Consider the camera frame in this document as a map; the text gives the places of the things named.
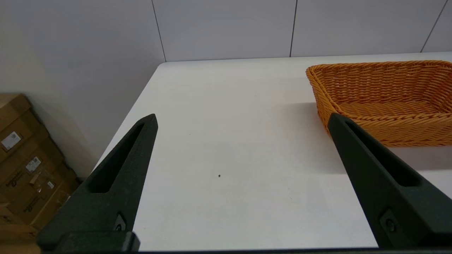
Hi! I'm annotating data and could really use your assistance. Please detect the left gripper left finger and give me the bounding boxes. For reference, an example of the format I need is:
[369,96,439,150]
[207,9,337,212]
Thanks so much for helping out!
[37,114,158,253]

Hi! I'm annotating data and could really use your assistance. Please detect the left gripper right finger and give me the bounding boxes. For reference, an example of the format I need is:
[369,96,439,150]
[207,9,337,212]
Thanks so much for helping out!
[327,113,452,249]

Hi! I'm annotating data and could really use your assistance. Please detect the orange wicker basket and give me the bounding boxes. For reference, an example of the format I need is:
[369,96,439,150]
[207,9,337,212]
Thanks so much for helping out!
[305,61,452,147]

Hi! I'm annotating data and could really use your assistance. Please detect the brown cardboard box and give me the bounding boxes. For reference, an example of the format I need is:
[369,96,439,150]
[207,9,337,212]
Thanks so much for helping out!
[0,93,50,164]
[0,134,68,203]
[0,205,40,254]
[11,166,80,230]

